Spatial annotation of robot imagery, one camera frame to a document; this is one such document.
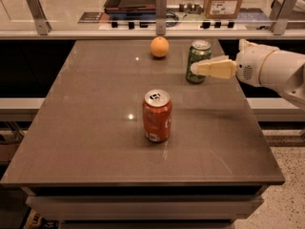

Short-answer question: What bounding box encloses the left metal railing post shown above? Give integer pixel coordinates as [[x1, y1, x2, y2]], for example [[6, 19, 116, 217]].
[[26, 0, 51, 35]]

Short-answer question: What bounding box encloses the orange soda can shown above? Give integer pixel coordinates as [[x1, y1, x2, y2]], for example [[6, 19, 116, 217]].
[[142, 89, 173, 142]]

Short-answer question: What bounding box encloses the green soda can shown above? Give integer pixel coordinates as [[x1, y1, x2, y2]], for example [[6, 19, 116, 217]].
[[186, 40, 211, 84]]

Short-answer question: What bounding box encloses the orange fruit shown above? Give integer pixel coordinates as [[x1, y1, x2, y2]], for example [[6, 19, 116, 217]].
[[151, 36, 170, 57]]

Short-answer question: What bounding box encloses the cardboard box with label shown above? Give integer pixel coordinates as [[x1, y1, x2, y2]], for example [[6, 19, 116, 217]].
[[204, 0, 243, 19]]

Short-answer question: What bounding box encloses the yellow printed bag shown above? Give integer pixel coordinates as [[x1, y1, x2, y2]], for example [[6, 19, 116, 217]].
[[22, 210, 59, 229]]

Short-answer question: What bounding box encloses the middle metal railing post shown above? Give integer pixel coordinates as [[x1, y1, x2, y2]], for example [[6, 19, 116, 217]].
[[155, 0, 167, 35]]

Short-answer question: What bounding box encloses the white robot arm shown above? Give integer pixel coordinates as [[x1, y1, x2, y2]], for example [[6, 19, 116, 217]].
[[191, 39, 305, 110]]

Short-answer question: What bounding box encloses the metal railing post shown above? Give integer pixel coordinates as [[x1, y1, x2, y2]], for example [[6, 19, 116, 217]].
[[26, 0, 51, 35], [269, 0, 297, 35], [155, 0, 167, 35]]

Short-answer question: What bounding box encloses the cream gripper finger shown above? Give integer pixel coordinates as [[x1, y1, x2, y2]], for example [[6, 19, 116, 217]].
[[191, 59, 236, 79], [210, 55, 229, 62]]

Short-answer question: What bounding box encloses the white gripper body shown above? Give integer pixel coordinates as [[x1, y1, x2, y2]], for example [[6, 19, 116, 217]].
[[235, 39, 278, 88]]

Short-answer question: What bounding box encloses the right metal railing post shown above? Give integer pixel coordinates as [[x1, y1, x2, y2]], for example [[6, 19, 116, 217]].
[[269, 0, 297, 35]]

